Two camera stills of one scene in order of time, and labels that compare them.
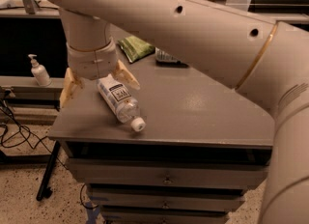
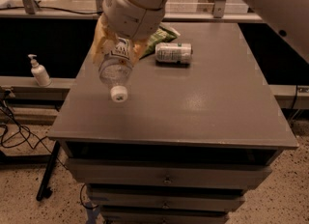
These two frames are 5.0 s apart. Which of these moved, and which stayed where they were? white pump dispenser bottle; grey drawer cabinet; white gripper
Moved: white gripper
Stayed: grey drawer cabinet; white pump dispenser bottle
